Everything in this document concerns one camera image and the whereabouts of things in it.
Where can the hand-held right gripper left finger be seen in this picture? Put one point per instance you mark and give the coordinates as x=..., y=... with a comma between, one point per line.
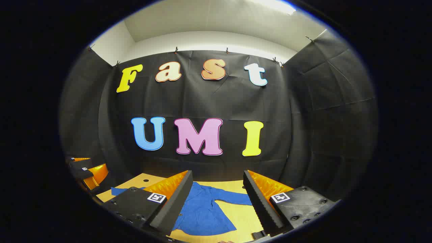
x=170, y=206

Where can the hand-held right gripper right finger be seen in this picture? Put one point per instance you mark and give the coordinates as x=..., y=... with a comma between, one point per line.
x=261, y=206

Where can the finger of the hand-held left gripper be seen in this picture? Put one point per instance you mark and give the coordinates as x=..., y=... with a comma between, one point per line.
x=81, y=172
x=81, y=164

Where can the blue button jacket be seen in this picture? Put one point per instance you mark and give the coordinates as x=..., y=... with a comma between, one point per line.
x=202, y=209

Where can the small black table bracket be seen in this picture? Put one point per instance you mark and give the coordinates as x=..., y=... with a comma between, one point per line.
x=258, y=235

